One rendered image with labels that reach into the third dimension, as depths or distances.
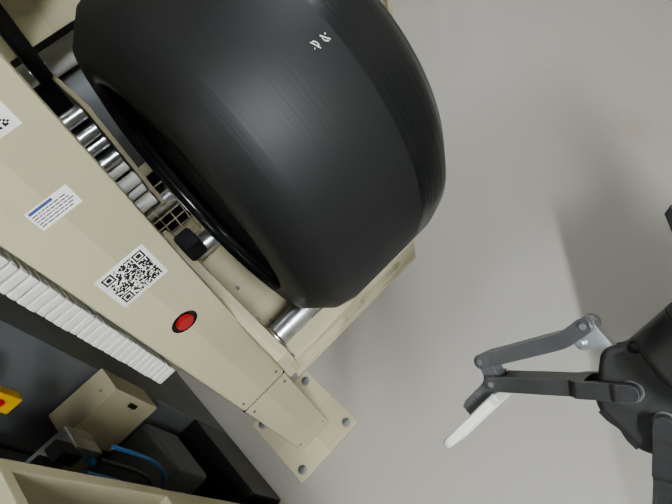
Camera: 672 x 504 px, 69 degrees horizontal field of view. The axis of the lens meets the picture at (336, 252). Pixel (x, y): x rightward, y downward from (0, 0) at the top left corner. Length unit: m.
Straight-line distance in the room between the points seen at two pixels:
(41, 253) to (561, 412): 1.59
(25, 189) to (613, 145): 2.21
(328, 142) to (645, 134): 2.06
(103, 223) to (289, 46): 0.29
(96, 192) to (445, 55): 2.35
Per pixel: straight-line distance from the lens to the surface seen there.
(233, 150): 0.54
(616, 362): 0.39
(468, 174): 2.24
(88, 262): 0.66
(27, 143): 0.56
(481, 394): 0.44
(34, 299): 0.69
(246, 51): 0.56
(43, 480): 0.70
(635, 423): 0.40
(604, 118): 2.53
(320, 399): 1.82
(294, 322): 0.93
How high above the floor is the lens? 1.75
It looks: 58 degrees down
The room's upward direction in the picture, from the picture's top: 19 degrees counter-clockwise
